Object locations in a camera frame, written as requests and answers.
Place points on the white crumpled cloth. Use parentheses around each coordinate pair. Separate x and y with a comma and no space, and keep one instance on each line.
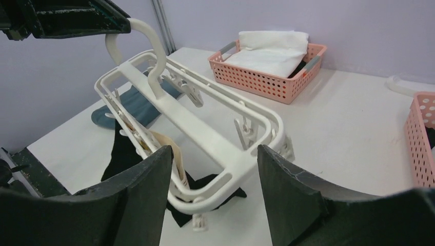
(276,53)

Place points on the folded blue-grey cloth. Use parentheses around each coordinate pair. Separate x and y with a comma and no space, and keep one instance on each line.
(135,103)

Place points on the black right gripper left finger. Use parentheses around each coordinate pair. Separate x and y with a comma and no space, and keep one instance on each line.
(126,209)

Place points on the white clip hanger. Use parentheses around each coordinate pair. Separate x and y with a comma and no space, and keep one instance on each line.
(259,125)

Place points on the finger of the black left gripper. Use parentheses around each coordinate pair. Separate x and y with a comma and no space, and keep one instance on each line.
(45,19)

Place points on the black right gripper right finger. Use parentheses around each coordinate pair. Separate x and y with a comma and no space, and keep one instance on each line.
(304,209)

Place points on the pink basket with white cloth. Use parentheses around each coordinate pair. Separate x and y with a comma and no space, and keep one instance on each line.
(283,90)

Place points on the black underwear beige waistband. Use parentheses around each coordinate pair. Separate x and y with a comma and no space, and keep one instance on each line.
(124,156)

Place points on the pink basket with underwear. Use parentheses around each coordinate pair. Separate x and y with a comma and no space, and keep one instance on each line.
(420,118)

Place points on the metal drying rack stand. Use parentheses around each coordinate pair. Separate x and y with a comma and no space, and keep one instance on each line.
(398,84)

